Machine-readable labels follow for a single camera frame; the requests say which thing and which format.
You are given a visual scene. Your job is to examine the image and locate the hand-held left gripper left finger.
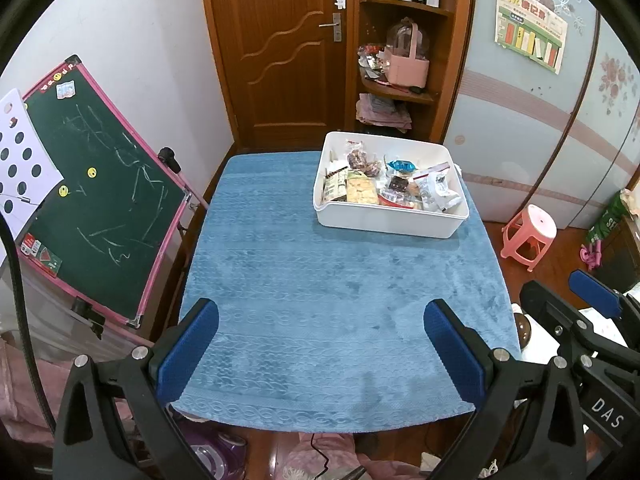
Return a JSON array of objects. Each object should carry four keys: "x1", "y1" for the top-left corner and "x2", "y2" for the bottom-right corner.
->
[{"x1": 52, "y1": 298, "x2": 219, "y2": 480}]

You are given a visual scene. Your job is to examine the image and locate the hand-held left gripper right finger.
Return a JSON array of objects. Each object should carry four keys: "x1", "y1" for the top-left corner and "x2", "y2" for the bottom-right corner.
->
[{"x1": 424, "y1": 299, "x2": 586, "y2": 480}]

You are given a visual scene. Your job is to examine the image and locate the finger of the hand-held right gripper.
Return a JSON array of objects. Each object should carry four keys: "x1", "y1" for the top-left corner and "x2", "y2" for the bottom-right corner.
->
[
  {"x1": 569, "y1": 269, "x2": 640, "y2": 321},
  {"x1": 520, "y1": 280, "x2": 608, "y2": 357}
]

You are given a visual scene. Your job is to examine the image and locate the white plastic bin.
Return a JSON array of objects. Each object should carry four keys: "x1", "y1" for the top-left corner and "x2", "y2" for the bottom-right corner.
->
[{"x1": 312, "y1": 131, "x2": 471, "y2": 240}]

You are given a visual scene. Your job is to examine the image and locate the white silver snack packet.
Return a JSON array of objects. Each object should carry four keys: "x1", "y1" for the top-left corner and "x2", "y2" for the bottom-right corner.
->
[{"x1": 417, "y1": 175, "x2": 463, "y2": 213}]

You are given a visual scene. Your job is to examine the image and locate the red white snack packet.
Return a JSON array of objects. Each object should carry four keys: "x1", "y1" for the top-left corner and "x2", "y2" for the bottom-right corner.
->
[{"x1": 377, "y1": 192, "x2": 423, "y2": 211}]

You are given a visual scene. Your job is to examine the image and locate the cake clear packet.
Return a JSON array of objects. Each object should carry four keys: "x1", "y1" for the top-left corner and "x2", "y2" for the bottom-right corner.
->
[{"x1": 382, "y1": 172, "x2": 413, "y2": 196}]

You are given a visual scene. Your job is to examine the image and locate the chips clear bag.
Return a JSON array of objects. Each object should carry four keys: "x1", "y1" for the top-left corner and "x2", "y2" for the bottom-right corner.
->
[{"x1": 345, "y1": 172, "x2": 381, "y2": 206}]

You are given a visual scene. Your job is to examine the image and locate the green snack packet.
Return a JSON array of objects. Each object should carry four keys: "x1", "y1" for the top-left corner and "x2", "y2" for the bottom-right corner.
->
[{"x1": 321, "y1": 170, "x2": 348, "y2": 203}]

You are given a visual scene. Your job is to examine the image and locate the red jujube packet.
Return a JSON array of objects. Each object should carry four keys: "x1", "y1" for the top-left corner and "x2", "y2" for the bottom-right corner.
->
[{"x1": 346, "y1": 142, "x2": 383, "y2": 177}]

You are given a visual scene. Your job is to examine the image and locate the brown ball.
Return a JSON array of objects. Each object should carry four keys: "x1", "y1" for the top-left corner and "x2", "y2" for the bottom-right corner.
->
[{"x1": 512, "y1": 312, "x2": 535, "y2": 351}]

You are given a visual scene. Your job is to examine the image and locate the pink toy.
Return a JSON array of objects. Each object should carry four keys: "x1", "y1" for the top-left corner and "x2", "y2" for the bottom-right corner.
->
[{"x1": 579, "y1": 240, "x2": 606, "y2": 268}]

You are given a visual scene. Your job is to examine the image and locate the green bag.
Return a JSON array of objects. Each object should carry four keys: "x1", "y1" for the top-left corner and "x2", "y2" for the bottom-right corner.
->
[{"x1": 587, "y1": 187, "x2": 631, "y2": 246}]

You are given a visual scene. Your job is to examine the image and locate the pink plastic stool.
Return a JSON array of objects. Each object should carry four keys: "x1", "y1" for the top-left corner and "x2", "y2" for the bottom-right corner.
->
[{"x1": 501, "y1": 204, "x2": 558, "y2": 273}]

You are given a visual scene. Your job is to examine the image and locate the black easel clamp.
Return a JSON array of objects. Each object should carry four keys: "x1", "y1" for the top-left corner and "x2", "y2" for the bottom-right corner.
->
[{"x1": 70, "y1": 297, "x2": 108, "y2": 338}]

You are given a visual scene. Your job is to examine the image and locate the purple plastic item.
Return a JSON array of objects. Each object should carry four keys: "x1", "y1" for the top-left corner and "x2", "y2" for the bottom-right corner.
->
[{"x1": 177, "y1": 417, "x2": 248, "y2": 480}]

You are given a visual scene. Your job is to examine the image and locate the blue plush table cloth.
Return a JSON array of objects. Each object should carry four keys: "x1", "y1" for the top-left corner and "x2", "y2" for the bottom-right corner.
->
[{"x1": 167, "y1": 151, "x2": 521, "y2": 433}]

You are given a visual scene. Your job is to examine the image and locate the floral sliding wardrobe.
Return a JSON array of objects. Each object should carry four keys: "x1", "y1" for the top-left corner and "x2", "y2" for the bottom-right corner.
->
[{"x1": 442, "y1": 0, "x2": 640, "y2": 231}]

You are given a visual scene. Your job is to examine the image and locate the black easel knob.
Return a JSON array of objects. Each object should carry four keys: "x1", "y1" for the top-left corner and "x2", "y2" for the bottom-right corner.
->
[{"x1": 157, "y1": 146, "x2": 182, "y2": 173}]

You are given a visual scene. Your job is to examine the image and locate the folded pink towels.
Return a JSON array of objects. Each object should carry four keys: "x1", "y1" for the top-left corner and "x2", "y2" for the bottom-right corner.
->
[{"x1": 355, "y1": 92, "x2": 413, "y2": 133}]

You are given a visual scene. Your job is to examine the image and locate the white dotted board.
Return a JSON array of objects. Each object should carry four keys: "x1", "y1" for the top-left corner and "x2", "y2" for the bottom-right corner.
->
[{"x1": 0, "y1": 87, "x2": 65, "y2": 211}]

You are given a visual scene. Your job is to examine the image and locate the pink basket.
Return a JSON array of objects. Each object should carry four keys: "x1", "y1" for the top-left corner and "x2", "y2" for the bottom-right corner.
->
[{"x1": 382, "y1": 17, "x2": 431, "y2": 87}]

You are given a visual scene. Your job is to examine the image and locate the wooden corner shelf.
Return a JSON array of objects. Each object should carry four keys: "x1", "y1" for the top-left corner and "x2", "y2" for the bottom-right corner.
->
[{"x1": 345, "y1": 0, "x2": 476, "y2": 143}]

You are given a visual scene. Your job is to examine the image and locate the wooden door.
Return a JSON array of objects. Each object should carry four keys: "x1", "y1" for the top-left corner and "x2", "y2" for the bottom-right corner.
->
[{"x1": 197, "y1": 0, "x2": 358, "y2": 153}]

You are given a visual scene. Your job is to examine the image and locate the crumpled foil packets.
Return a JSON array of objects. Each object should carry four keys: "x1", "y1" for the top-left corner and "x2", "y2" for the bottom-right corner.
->
[{"x1": 356, "y1": 44, "x2": 396, "y2": 86}]

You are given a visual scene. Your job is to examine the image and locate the green chalkboard pink frame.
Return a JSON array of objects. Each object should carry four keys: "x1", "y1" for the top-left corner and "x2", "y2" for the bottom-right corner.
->
[{"x1": 20, "y1": 55, "x2": 208, "y2": 328}]

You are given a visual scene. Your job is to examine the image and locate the black cable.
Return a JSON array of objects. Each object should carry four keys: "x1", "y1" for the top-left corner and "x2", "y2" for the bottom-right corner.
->
[{"x1": 0, "y1": 205, "x2": 56, "y2": 436}]

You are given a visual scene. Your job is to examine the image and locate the wall poster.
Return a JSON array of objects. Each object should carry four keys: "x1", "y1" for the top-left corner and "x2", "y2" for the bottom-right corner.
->
[{"x1": 494, "y1": 0, "x2": 568, "y2": 76}]

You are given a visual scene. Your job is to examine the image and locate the metal door handle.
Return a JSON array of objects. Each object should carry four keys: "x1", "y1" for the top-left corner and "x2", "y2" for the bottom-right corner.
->
[{"x1": 318, "y1": 12, "x2": 343, "y2": 43}]

